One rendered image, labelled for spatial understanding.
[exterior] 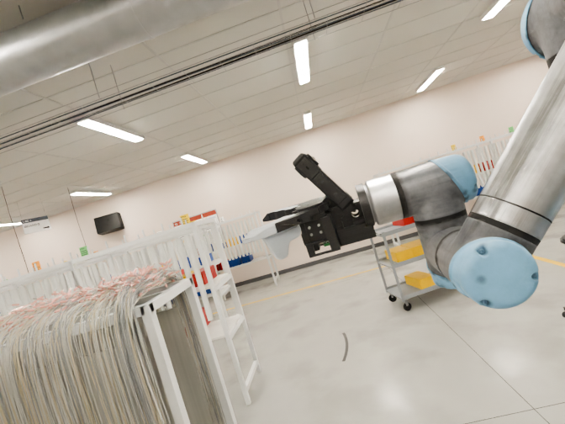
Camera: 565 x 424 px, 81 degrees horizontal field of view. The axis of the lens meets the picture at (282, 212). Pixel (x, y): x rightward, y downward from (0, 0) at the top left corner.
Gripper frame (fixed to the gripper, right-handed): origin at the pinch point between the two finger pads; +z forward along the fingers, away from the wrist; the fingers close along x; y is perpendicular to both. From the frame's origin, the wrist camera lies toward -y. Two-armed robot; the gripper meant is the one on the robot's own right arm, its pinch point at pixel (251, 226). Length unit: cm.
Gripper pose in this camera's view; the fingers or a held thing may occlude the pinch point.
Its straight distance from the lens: 57.4
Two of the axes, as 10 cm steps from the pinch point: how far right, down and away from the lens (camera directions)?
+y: 3.2, 9.4, 1.4
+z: -9.3, 2.9, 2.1
